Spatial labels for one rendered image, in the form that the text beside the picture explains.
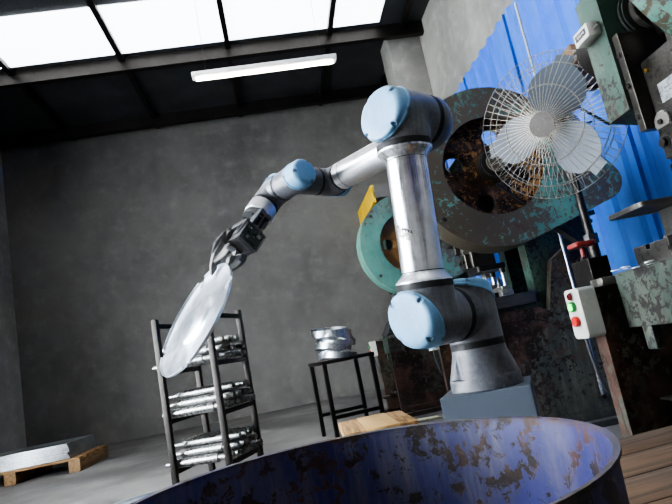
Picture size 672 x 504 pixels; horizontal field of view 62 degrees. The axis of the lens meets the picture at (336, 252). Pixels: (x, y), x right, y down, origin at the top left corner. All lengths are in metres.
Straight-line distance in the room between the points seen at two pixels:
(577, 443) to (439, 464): 0.19
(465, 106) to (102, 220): 6.37
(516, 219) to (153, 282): 6.08
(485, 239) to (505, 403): 1.65
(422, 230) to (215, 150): 7.44
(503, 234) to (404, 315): 1.73
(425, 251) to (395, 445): 0.51
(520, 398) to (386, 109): 0.63
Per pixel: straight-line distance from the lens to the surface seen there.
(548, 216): 2.89
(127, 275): 8.21
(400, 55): 7.31
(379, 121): 1.16
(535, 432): 0.61
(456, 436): 0.67
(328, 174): 1.51
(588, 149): 2.37
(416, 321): 1.09
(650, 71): 1.73
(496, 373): 1.19
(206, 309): 1.29
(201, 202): 8.23
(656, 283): 1.54
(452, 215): 2.73
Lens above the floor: 0.58
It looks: 10 degrees up
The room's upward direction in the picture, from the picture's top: 11 degrees counter-clockwise
